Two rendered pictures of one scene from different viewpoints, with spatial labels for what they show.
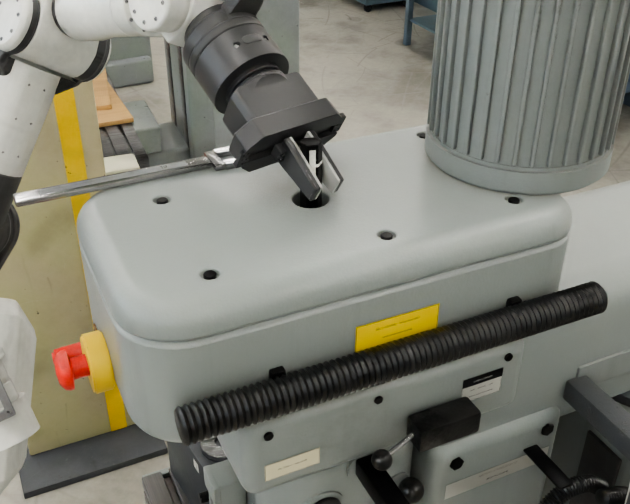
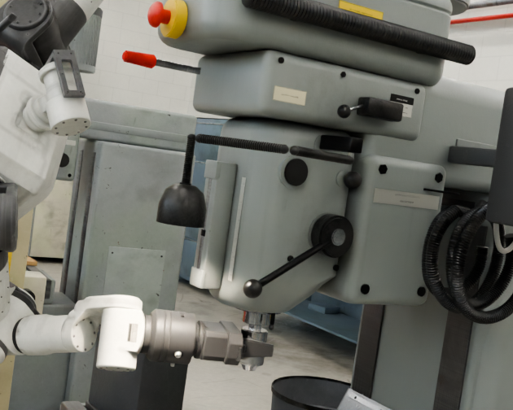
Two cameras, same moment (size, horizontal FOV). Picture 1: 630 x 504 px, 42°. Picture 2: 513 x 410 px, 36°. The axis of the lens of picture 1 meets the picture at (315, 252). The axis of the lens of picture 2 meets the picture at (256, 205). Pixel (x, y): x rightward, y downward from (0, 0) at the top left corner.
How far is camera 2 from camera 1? 98 cm
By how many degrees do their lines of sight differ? 30
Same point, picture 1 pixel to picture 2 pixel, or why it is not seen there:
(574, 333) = (453, 106)
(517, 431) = (420, 167)
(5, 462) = (47, 168)
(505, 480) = (411, 212)
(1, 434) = (71, 107)
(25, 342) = not seen: hidden behind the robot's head
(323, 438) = (309, 85)
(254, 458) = (269, 75)
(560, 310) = (449, 42)
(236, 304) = not seen: outside the picture
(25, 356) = not seen: hidden behind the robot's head
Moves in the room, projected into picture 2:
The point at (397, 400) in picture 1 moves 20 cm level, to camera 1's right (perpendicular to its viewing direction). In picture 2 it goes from (352, 83) to (471, 102)
